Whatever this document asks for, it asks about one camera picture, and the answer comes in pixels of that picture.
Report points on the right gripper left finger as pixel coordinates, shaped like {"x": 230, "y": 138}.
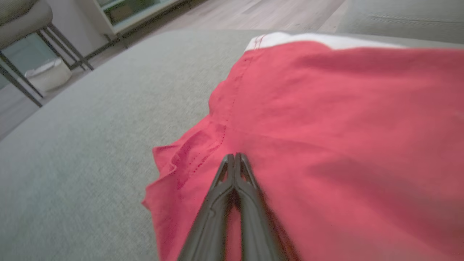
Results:
{"x": 212, "y": 224}

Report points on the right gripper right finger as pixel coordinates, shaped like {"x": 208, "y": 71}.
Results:
{"x": 257, "y": 224}

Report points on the red and white jersey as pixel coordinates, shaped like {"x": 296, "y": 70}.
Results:
{"x": 344, "y": 127}

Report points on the white round basket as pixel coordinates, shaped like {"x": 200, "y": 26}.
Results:
{"x": 49, "y": 76}

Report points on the low cabinet with metal legs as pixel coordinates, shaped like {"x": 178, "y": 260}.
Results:
{"x": 134, "y": 12}

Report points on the long grey sofa cushion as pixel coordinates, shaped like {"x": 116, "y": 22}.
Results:
{"x": 406, "y": 18}

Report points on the beige chair with metal legs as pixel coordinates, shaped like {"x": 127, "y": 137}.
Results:
{"x": 21, "y": 25}

